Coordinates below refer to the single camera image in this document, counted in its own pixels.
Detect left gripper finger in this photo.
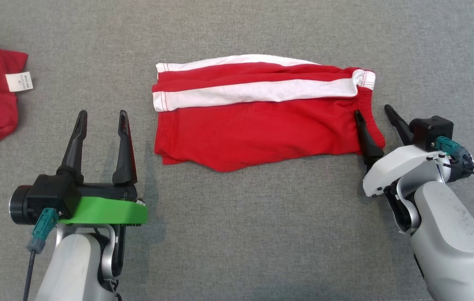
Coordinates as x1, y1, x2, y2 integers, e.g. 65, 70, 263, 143
56, 110, 88, 184
112, 110, 138, 185

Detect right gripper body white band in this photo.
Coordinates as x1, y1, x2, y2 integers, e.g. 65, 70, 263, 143
362, 144, 451, 197

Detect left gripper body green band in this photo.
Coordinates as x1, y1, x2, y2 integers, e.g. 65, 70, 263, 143
58, 183, 149, 227

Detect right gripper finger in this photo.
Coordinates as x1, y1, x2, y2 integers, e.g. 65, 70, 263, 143
355, 110, 385, 168
384, 104, 414, 146

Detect red shorts white stripes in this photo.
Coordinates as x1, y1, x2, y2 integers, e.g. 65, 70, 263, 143
152, 54, 387, 173

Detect right arm cable teal plug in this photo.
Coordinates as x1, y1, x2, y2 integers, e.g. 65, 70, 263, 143
431, 135, 474, 238

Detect arm cable teal plug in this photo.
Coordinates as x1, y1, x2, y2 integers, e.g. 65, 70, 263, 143
22, 207, 60, 301
431, 135, 474, 238

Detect left arm cable teal plug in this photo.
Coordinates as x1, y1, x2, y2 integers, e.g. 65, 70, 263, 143
22, 207, 60, 301

